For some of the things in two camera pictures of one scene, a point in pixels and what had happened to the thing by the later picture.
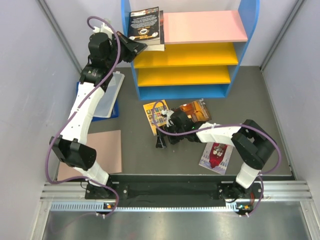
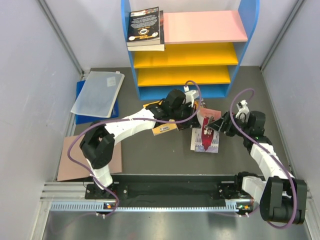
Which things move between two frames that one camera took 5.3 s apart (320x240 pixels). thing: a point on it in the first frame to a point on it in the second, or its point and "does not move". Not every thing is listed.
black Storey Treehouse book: [143, 26] does not move
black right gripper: [161, 142] to [226, 128]
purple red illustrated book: [216, 156] to [205, 139]
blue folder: [115, 113] does not move
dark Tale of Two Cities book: [158, 47] does not move
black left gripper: [131, 47] to [194, 121]
